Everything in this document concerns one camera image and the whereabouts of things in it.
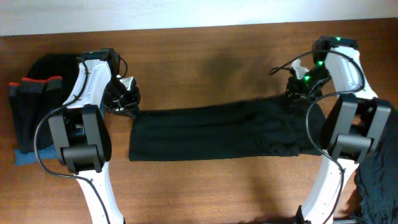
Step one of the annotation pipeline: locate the folded black garment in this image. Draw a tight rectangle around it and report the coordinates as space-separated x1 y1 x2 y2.
27 54 80 106

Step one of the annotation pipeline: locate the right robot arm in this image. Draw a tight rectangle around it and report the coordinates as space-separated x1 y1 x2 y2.
282 36 392 223

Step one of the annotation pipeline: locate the right dark sock red cuff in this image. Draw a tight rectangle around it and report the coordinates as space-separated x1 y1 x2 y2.
36 76 63 149

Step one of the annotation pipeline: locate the dark sock red cuff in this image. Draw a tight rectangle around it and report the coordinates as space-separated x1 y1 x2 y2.
36 76 63 149
17 78 46 154
9 82 20 128

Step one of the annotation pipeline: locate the left dark sock red cuff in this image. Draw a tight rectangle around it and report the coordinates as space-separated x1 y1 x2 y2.
9 82 20 128

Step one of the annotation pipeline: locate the middle dark sock red cuff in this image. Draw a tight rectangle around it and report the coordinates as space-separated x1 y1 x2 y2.
17 78 46 154

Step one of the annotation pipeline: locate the black t-shirt with logo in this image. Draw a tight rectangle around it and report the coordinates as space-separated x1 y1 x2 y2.
129 95 325 161

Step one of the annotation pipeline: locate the dark grey knit garment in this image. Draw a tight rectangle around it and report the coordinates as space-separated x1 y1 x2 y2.
354 109 397 224

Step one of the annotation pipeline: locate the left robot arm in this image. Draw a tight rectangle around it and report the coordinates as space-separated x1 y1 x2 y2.
49 48 141 223

